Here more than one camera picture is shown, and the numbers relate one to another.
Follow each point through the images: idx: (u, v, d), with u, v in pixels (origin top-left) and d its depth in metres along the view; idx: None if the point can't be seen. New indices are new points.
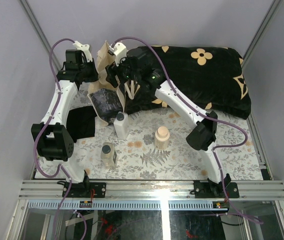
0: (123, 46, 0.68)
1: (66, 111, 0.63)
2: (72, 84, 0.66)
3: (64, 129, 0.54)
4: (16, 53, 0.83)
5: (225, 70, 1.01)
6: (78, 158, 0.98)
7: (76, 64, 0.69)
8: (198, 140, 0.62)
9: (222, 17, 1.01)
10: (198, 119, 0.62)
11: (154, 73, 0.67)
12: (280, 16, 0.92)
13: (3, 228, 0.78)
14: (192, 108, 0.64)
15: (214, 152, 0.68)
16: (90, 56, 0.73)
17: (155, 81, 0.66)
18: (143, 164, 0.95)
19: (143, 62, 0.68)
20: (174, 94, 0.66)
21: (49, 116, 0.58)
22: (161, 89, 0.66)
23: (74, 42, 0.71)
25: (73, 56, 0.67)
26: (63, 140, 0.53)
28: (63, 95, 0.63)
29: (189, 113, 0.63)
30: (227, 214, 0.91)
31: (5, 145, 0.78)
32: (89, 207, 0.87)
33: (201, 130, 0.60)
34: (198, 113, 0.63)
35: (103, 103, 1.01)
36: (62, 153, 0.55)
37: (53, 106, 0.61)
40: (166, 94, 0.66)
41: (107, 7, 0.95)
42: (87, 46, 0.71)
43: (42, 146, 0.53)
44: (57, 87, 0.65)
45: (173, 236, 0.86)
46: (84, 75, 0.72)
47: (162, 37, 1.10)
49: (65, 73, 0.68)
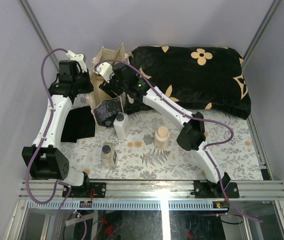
0: (107, 64, 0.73)
1: (59, 129, 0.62)
2: (66, 99, 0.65)
3: (57, 152, 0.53)
4: (16, 53, 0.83)
5: (225, 70, 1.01)
6: (78, 158, 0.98)
7: (70, 75, 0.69)
8: (187, 140, 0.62)
9: (222, 17, 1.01)
10: (184, 120, 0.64)
11: (139, 81, 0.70)
12: (280, 16, 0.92)
13: (3, 228, 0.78)
14: (178, 110, 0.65)
15: (206, 151, 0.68)
16: (85, 66, 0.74)
17: (142, 88, 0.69)
18: (143, 164, 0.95)
19: (128, 71, 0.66)
20: (160, 99, 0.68)
21: (41, 138, 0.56)
22: (147, 95, 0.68)
23: (68, 51, 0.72)
25: (67, 68, 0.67)
26: (56, 163, 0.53)
28: (55, 113, 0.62)
29: (176, 115, 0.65)
30: (227, 214, 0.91)
31: (5, 146, 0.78)
32: (89, 207, 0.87)
33: (189, 131, 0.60)
34: (184, 114, 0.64)
35: (102, 113, 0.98)
36: (57, 174, 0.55)
37: (45, 126, 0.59)
40: (152, 100, 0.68)
41: (107, 7, 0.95)
42: (81, 56, 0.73)
43: (35, 169, 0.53)
44: (50, 103, 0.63)
45: (173, 236, 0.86)
46: (79, 85, 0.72)
47: (162, 37, 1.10)
49: (58, 86, 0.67)
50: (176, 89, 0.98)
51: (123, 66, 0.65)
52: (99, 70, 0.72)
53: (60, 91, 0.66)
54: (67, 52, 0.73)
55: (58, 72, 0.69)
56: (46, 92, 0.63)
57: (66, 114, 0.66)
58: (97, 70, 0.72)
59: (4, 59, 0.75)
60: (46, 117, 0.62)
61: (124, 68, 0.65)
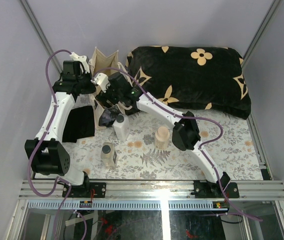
0: (104, 75, 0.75)
1: (62, 124, 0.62)
2: (69, 96, 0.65)
3: (59, 145, 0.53)
4: (16, 53, 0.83)
5: (225, 70, 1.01)
6: (78, 158, 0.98)
7: (73, 74, 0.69)
8: (180, 140, 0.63)
9: (222, 17, 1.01)
10: (175, 120, 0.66)
11: (133, 89, 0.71)
12: (280, 16, 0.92)
13: (3, 228, 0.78)
14: (169, 111, 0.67)
15: (202, 150, 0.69)
16: (88, 67, 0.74)
17: (134, 95, 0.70)
18: (143, 164, 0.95)
19: (122, 80, 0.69)
20: (151, 103, 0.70)
21: (44, 132, 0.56)
22: (139, 101, 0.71)
23: (71, 53, 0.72)
25: (70, 67, 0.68)
26: (58, 157, 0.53)
28: (58, 108, 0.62)
29: (167, 116, 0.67)
30: (227, 214, 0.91)
31: (5, 146, 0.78)
32: (89, 207, 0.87)
33: (180, 130, 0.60)
34: (175, 114, 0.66)
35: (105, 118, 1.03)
36: (58, 169, 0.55)
37: (48, 120, 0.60)
40: (144, 104, 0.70)
41: (107, 7, 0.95)
42: (84, 57, 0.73)
43: (37, 163, 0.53)
44: (54, 99, 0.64)
45: (173, 236, 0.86)
46: (81, 86, 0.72)
47: (162, 37, 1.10)
49: (62, 84, 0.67)
50: (176, 89, 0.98)
51: (117, 76, 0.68)
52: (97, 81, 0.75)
53: (64, 89, 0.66)
54: (70, 53, 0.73)
55: (62, 72, 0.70)
56: (50, 88, 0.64)
57: (68, 110, 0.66)
58: (95, 81, 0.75)
59: (4, 59, 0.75)
60: (49, 112, 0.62)
61: (118, 77, 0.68)
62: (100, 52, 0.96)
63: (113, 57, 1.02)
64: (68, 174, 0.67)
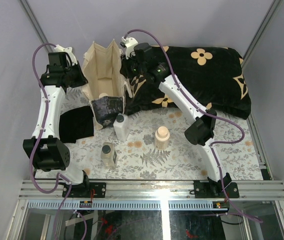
0: (135, 42, 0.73)
1: (57, 120, 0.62)
2: (59, 89, 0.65)
3: (58, 141, 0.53)
4: (16, 53, 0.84)
5: (225, 70, 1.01)
6: (78, 158, 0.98)
7: (60, 66, 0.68)
8: (195, 135, 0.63)
9: (222, 17, 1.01)
10: (197, 114, 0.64)
11: (159, 66, 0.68)
12: (280, 16, 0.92)
13: (3, 228, 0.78)
14: (193, 103, 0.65)
15: (212, 148, 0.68)
16: (75, 59, 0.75)
17: (160, 74, 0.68)
18: (143, 164, 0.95)
19: (150, 54, 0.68)
20: (177, 89, 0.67)
21: (40, 129, 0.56)
22: (165, 82, 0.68)
23: (56, 45, 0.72)
25: (57, 58, 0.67)
26: (58, 153, 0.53)
28: (50, 104, 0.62)
29: (190, 108, 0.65)
30: (227, 214, 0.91)
31: (5, 145, 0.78)
32: (89, 207, 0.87)
33: (199, 126, 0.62)
34: (198, 109, 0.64)
35: (102, 109, 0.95)
36: (60, 163, 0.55)
37: (42, 117, 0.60)
40: (169, 88, 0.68)
41: (107, 7, 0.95)
42: (70, 49, 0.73)
43: (38, 159, 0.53)
44: (44, 94, 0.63)
45: (173, 236, 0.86)
46: (70, 78, 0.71)
47: (162, 37, 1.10)
49: (49, 76, 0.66)
50: None
51: (146, 49, 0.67)
52: (125, 42, 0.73)
53: (52, 81, 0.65)
54: (55, 47, 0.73)
55: (48, 64, 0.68)
56: (38, 81, 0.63)
57: (60, 104, 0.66)
58: (125, 41, 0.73)
59: (3, 59, 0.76)
60: (41, 108, 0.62)
61: (146, 50, 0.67)
62: (97, 45, 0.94)
63: (113, 48, 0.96)
64: (69, 170, 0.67)
